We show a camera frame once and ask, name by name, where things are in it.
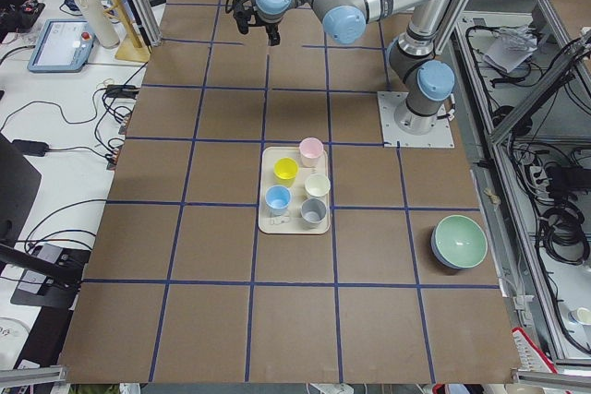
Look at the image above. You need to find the green ceramic bowl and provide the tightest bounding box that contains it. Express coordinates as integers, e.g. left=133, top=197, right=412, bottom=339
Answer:
left=430, top=214, right=488, bottom=269

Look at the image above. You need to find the cream plastic tray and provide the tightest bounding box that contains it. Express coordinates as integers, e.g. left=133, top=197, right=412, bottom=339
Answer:
left=258, top=147, right=331, bottom=234

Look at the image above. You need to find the black power adapter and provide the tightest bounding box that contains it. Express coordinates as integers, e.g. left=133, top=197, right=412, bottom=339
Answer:
left=12, top=139, right=50, bottom=157

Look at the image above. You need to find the blue teach pendant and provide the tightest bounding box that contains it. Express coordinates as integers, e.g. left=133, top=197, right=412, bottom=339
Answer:
left=27, top=19, right=95, bottom=73

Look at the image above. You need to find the black usb hub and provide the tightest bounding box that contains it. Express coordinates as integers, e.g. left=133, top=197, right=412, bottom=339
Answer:
left=104, top=84, right=139, bottom=100

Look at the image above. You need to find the pale green plastic cup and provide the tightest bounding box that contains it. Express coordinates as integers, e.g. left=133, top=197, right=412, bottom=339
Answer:
left=304, top=173, right=332, bottom=199

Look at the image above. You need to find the grey plastic cup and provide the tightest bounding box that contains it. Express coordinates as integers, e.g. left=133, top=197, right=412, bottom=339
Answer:
left=300, top=198, right=327, bottom=229

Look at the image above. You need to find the wooden stand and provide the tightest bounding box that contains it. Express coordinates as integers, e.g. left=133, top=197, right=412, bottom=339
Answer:
left=111, top=0, right=150, bottom=63

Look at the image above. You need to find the blue plastic cup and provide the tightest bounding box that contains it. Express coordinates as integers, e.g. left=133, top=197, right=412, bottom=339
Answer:
left=264, top=185, right=292, bottom=216

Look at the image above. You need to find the pink plastic cup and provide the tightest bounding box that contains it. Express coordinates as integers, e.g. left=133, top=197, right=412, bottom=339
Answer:
left=298, top=137, right=324, bottom=168

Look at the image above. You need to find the yellow plastic cup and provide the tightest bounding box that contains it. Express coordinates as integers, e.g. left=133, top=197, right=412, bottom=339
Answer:
left=273, top=157, right=299, bottom=187

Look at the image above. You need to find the black monitor stand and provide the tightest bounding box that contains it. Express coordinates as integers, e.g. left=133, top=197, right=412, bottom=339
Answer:
left=1, top=137, right=90, bottom=309

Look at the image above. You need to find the crumpled white paper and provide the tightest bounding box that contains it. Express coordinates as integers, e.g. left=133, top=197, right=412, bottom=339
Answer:
left=483, top=25, right=537, bottom=74

